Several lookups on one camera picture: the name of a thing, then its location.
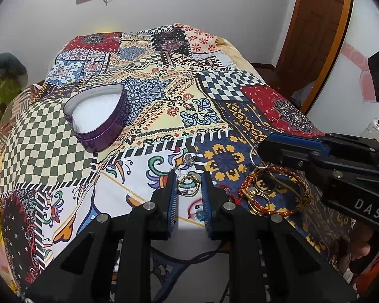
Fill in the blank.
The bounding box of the silver charm earring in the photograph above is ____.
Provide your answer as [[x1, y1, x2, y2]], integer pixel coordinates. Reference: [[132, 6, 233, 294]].
[[183, 153, 196, 167]]

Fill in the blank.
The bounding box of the wooden wardrobe door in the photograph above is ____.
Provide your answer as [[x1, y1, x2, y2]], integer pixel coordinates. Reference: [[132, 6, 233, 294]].
[[276, 0, 353, 114]]

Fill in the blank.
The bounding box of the colourful patchwork bedspread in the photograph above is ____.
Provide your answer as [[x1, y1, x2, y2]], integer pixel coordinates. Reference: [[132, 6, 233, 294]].
[[0, 23, 354, 302]]

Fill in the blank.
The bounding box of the purple heart-shaped tin box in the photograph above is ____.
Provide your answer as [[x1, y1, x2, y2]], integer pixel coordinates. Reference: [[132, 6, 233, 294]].
[[63, 84, 131, 153]]

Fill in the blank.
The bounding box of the red gold braided bracelet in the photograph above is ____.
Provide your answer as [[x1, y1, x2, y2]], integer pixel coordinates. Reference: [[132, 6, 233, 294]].
[[239, 165, 311, 217]]

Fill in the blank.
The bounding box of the thin silver hoop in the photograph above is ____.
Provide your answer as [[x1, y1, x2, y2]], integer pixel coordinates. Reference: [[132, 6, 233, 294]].
[[249, 144, 269, 170]]

